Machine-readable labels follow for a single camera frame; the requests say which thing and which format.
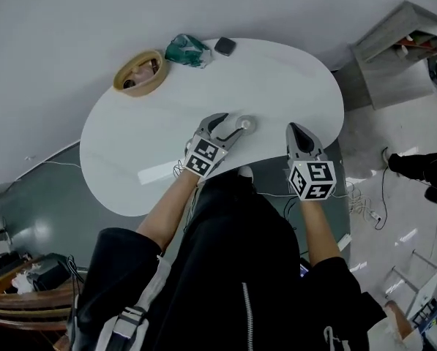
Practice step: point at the brown wooden furniture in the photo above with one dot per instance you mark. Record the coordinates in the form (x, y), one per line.
(24, 305)

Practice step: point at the small clear bottle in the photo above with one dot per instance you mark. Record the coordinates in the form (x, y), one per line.
(246, 124)

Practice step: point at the green plastic bag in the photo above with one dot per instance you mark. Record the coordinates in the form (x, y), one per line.
(178, 51)

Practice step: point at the black box device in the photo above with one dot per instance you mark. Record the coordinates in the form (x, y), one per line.
(48, 274)

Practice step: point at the beige woven basket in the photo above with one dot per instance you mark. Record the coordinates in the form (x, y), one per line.
(124, 74)

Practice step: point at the crumpled white paper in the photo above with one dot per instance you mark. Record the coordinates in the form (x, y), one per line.
(21, 281)

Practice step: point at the white table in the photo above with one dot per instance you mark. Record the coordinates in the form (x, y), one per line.
(284, 86)

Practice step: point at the person's black clothing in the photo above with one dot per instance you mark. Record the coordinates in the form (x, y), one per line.
(232, 269)

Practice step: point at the pink item in basket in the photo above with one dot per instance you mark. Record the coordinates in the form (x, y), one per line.
(144, 74)

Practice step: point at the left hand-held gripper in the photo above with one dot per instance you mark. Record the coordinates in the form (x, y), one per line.
(203, 156)

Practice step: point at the person's right forearm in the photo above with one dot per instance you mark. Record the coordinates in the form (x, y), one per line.
(318, 229)

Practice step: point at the grey shelf cabinet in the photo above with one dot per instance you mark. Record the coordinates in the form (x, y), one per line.
(379, 60)

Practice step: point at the black square pad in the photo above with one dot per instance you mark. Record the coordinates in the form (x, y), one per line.
(225, 46)

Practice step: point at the white power strip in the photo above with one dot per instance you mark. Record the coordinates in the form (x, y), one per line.
(373, 216)

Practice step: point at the white metal rack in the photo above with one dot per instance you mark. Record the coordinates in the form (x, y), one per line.
(415, 287)

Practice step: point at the person's left forearm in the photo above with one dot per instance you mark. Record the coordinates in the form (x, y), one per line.
(168, 210)

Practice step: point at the person's white shoe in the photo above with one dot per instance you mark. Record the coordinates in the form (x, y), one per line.
(246, 171)

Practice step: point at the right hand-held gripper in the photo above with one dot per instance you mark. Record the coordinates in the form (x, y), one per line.
(311, 177)

